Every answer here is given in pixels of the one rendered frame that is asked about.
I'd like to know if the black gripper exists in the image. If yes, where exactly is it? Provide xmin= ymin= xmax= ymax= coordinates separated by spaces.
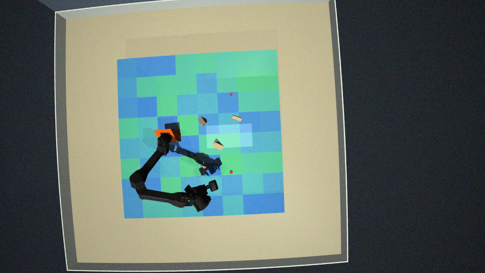
xmin=198 ymin=180 xmax=218 ymax=195

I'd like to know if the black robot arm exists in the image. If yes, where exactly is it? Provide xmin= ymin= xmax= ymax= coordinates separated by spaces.
xmin=129 ymin=133 xmax=211 ymax=212

